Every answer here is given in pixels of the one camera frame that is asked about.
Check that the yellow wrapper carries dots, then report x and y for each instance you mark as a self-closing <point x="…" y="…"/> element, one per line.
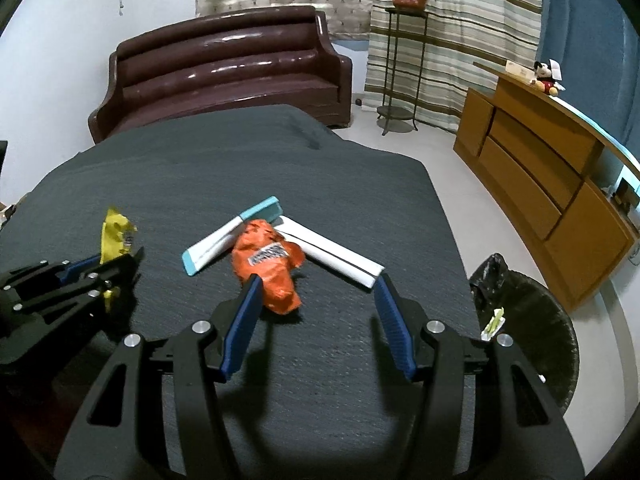
<point x="117" y="235"/>

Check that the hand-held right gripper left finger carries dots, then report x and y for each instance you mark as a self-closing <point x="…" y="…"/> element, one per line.
<point x="242" y="327"/>

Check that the small dark box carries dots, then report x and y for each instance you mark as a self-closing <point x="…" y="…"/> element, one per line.
<point x="627" y="194"/>

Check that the orange wrapper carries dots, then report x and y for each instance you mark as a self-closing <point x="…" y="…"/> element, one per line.
<point x="270" y="270"/>

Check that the black trash bin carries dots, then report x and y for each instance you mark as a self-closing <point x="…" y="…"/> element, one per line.
<point x="540" y="320"/>

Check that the long white box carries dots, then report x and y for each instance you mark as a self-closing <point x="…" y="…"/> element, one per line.
<point x="330" y="255"/>

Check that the wooden cabinet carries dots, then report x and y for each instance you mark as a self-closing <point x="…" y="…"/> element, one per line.
<point x="525" y="175"/>

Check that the black metal plant stand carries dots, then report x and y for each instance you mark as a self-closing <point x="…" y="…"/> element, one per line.
<point x="397" y="112"/>

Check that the pale green white wrapper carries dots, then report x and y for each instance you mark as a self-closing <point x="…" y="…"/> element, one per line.
<point x="492" y="324"/>

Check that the teal and white box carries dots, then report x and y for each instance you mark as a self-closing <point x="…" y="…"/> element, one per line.
<point x="220" y="242"/>

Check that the dark grey tablecloth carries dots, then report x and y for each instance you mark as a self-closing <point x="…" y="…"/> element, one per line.
<point x="250" y="175"/>

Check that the striped curtain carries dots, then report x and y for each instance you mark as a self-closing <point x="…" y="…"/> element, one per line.
<point x="475" y="35"/>

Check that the blue curtain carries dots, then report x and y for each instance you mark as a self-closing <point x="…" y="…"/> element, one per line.
<point x="585" y="20"/>

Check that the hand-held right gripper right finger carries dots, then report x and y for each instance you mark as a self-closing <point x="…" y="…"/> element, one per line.
<point x="395" y="330"/>

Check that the dark brown leather sofa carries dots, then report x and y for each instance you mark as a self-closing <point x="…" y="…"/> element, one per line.
<point x="225" y="75"/>

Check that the small white box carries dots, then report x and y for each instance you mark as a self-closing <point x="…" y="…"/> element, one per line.
<point x="517" y="70"/>

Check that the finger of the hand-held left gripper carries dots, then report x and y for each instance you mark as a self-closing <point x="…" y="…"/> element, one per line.
<point x="100" y="280"/>
<point x="80" y="267"/>

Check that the mouse plush toy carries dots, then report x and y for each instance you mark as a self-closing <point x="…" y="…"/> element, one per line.
<point x="545" y="77"/>

